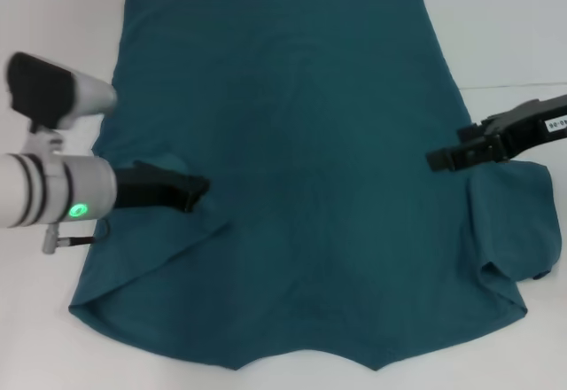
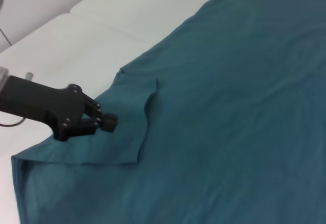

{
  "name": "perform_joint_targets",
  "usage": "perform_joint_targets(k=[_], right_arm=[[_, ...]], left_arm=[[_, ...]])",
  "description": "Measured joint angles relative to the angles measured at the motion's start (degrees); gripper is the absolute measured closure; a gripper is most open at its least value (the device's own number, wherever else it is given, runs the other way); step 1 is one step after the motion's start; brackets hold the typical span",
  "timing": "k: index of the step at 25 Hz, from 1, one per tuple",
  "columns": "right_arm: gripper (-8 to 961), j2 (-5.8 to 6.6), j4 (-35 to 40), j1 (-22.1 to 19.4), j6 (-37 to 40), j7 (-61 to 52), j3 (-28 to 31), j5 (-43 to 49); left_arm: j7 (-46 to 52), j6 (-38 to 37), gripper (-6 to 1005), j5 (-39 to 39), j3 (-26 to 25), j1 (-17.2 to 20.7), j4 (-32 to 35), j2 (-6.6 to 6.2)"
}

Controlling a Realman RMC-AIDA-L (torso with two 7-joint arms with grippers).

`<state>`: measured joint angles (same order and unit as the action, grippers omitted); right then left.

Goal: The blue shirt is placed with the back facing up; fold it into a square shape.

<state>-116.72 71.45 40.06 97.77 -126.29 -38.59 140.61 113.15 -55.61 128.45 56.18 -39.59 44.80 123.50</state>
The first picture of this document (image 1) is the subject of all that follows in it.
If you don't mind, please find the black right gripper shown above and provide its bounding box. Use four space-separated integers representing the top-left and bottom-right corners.
425 94 567 173

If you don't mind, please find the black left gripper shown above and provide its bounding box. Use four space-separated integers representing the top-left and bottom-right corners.
113 160 212 213

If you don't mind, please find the dark teal blue shirt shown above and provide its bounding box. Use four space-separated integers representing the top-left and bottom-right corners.
68 0 563 360

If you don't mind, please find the left gripper cable with connector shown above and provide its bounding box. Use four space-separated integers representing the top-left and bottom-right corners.
42 221 112 256

